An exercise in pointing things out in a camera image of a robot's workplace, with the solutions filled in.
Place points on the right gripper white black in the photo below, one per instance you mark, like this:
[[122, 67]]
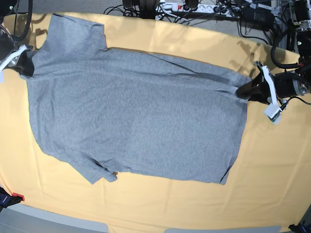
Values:
[[22, 62]]

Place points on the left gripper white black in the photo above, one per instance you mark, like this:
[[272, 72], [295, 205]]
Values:
[[261, 88]]

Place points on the grey t-shirt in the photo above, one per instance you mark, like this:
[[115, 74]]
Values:
[[105, 111]]

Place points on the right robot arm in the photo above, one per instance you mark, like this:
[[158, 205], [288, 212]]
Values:
[[10, 41]]

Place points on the black power adapter box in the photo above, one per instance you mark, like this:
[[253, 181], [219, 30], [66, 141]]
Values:
[[257, 16]]

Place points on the yellow table cloth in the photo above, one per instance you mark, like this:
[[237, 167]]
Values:
[[269, 184]]

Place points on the white power strip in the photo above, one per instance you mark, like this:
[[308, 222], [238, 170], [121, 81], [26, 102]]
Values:
[[202, 10]]

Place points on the red black clamp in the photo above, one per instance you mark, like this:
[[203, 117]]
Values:
[[7, 200]]

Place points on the black clamp right corner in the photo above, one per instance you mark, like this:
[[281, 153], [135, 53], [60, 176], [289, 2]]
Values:
[[300, 228]]

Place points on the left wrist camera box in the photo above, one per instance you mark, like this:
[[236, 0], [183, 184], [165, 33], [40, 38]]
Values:
[[273, 112]]

